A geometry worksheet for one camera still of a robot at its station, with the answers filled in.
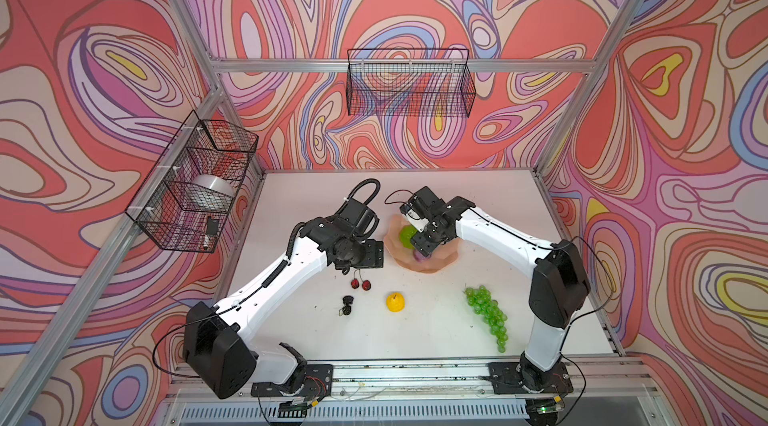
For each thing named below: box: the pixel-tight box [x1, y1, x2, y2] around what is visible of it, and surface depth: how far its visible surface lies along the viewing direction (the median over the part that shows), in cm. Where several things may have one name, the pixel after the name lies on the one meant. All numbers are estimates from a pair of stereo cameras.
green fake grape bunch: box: [463, 284, 509, 353], surface depth 82 cm
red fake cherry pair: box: [351, 269, 372, 291], surface depth 90 cm
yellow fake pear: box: [386, 292, 406, 313], surface depth 84 cm
